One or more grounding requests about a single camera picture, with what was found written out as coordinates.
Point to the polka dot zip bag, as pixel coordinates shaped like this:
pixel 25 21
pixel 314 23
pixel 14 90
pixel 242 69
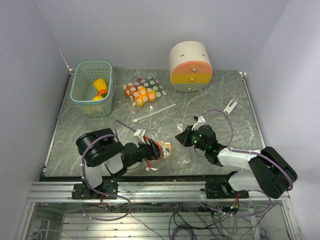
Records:
pixel 147 97

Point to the yellow fake lemon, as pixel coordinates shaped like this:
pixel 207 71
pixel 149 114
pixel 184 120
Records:
pixel 98 98

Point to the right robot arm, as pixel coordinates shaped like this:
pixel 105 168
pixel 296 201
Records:
pixel 265 170

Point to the small white plastic clip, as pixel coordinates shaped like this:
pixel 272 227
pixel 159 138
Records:
pixel 230 107

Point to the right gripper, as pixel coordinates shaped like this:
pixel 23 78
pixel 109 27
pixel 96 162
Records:
pixel 184 137

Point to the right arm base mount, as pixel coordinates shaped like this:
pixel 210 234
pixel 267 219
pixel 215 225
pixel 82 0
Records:
pixel 219 188

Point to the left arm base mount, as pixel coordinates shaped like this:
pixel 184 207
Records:
pixel 106 190

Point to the round mini drawer cabinet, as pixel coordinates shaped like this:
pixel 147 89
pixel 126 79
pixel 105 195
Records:
pixel 190 67

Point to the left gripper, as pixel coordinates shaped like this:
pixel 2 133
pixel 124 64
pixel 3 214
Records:
pixel 153 151

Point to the peach coloured fake fruit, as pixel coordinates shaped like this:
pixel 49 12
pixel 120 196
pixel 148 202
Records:
pixel 167 152

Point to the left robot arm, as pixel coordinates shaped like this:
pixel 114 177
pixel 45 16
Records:
pixel 103 148

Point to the clear red-zip bag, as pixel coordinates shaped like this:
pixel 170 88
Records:
pixel 151 164

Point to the teal plastic basket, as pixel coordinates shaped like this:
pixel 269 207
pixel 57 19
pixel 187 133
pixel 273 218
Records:
pixel 83 90

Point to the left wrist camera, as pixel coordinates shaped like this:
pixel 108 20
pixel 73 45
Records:
pixel 140 135

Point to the yellow fake bell pepper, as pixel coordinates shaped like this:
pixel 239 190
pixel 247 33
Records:
pixel 100 84

